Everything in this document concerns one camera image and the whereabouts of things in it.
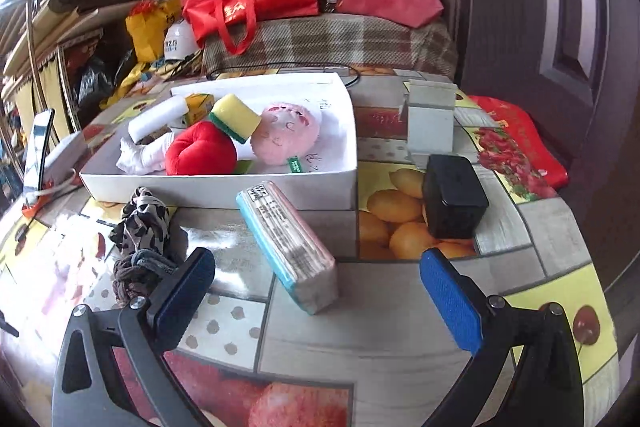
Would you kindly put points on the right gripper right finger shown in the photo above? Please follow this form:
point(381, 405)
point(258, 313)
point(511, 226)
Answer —
point(546, 387)

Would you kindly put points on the red tote bag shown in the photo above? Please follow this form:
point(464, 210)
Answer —
point(236, 21)

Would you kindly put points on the white helmet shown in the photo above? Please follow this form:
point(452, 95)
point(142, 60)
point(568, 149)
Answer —
point(179, 41)

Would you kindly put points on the white cloth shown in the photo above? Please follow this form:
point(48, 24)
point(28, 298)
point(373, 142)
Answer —
point(139, 160)

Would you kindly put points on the wooden shelf unit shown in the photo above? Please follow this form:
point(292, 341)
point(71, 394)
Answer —
point(72, 61)

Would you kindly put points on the white charger box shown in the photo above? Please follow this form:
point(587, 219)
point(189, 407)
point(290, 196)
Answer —
point(64, 157)

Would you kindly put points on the plaid covered bench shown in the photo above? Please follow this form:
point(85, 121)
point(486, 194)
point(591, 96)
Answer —
point(340, 39)

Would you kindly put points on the black rectangular box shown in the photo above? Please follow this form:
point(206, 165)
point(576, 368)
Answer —
point(454, 199)

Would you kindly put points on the red plush tomato toy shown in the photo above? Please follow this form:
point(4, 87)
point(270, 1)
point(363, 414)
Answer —
point(200, 151)

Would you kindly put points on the grey metal stand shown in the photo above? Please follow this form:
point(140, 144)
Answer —
point(429, 108)

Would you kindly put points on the white foam block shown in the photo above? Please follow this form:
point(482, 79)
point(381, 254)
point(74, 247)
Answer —
point(157, 117)

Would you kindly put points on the leopard print scrunchie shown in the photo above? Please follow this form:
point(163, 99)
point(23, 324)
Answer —
point(144, 224)

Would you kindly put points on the yellow green scrub sponge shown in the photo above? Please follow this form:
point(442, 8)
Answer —
point(234, 118)

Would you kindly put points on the pink plush pig toy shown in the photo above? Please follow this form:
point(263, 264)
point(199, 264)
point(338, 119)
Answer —
point(285, 131)

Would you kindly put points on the yellow small carton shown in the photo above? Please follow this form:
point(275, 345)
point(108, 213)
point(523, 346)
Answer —
point(199, 106)

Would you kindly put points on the yellow shopping bag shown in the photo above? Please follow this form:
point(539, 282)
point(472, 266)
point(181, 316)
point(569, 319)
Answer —
point(147, 24)

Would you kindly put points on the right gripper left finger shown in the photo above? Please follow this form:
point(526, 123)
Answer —
point(88, 387)

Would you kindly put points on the black smartphone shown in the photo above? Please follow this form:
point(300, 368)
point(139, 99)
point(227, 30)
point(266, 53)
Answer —
point(36, 151)

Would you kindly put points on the white shallow tray box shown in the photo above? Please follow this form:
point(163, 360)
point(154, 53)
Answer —
point(327, 176)

